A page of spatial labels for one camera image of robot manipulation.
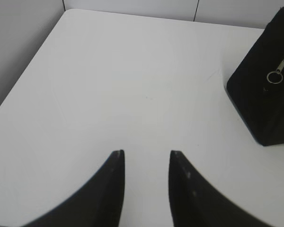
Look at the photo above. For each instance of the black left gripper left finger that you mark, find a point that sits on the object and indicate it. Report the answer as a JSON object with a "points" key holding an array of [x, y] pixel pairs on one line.
{"points": [[98, 203]]}

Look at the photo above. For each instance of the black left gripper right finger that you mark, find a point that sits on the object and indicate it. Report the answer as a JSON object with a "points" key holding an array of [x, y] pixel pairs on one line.
{"points": [[194, 202]]}

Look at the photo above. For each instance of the black bag with tan handles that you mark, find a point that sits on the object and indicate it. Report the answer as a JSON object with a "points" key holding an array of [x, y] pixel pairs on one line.
{"points": [[260, 104]]}

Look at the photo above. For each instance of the silver zipper pull with ring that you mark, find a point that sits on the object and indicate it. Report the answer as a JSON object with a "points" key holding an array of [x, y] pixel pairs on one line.
{"points": [[276, 77]]}

